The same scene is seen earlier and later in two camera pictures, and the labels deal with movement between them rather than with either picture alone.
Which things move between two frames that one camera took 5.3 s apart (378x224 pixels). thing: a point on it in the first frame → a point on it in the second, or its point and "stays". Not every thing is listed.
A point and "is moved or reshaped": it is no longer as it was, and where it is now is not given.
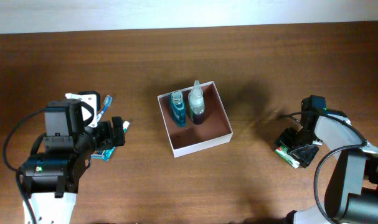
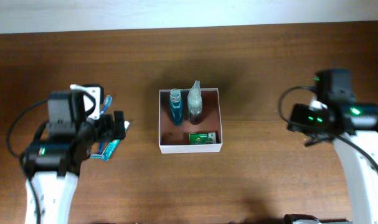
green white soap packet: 282,151 → 202,138
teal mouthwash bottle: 177,104 is moved or reshaped
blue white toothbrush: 108,102 stays
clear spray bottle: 196,103 stays
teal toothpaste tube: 108,153 stays
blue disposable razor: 98,156 stays
